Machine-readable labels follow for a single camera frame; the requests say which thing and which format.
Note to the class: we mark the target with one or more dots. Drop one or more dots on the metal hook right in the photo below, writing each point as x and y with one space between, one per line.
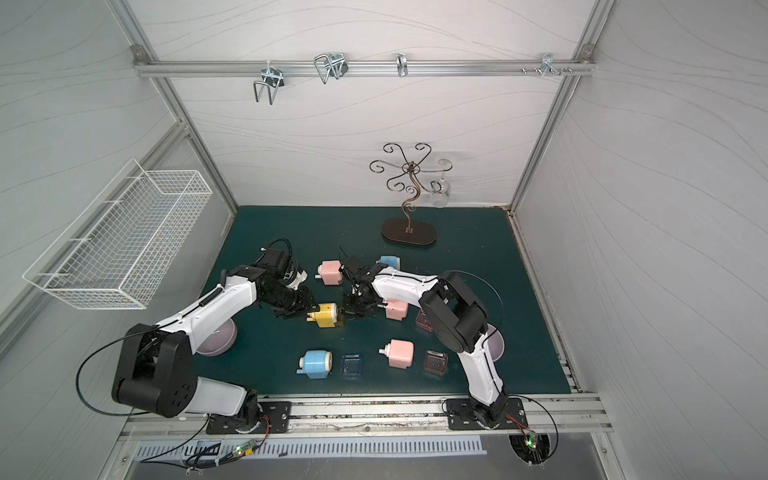
547 67

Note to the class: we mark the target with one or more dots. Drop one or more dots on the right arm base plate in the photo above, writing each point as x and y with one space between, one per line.
461 416

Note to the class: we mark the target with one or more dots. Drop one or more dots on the clear blue tray front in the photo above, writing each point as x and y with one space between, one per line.
351 365

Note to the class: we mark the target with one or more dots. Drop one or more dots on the pink sharpener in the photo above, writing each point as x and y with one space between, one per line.
396 309
399 353
329 272

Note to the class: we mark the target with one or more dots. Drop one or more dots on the blue sharpener front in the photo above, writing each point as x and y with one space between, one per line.
315 364

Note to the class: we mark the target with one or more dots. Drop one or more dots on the pink sharpener front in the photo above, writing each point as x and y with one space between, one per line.
399 353

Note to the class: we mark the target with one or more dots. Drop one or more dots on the blue sharpener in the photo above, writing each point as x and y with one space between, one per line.
391 261
315 364

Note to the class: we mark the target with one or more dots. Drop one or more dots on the purple bowl right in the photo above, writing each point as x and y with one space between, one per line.
495 343

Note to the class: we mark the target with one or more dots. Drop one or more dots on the aluminium front rail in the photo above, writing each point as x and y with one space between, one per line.
318 416

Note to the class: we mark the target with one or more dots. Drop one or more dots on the metal hook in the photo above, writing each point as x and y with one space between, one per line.
547 67
271 81
401 65
330 65

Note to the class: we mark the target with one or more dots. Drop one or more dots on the aluminium crossbar rail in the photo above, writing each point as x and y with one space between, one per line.
357 68

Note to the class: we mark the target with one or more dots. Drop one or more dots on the purple bowl left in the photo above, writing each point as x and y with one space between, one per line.
220 341

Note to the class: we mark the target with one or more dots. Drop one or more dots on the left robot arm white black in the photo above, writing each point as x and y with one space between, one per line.
156 368

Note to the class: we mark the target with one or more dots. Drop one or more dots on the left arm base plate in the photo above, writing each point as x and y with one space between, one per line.
273 415

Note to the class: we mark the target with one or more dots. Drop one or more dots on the yellow pencil sharpener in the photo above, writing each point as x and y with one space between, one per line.
326 316

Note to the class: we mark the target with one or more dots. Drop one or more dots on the clear dark red tray front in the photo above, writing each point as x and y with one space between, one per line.
436 363

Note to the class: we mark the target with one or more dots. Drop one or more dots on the brown scroll metal stand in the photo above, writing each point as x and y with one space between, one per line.
406 230

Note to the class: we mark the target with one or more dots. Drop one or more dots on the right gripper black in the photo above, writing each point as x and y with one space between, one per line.
358 294

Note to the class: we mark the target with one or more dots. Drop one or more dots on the clear red tray middle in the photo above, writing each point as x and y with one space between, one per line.
423 322

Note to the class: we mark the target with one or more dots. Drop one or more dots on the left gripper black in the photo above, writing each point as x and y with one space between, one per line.
295 300

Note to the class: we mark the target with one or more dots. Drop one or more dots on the dark green table mat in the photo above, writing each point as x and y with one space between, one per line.
477 242

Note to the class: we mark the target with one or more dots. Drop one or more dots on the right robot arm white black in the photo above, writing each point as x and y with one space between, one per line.
458 317

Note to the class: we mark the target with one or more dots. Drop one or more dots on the white wire basket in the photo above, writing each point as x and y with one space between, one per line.
116 252

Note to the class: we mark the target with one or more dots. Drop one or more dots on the blue sharpener back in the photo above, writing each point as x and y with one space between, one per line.
391 261

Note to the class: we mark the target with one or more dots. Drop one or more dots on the clear wine glass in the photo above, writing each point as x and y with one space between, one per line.
440 187

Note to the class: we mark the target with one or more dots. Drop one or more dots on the purple bowl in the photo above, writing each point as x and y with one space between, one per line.
495 343
220 341

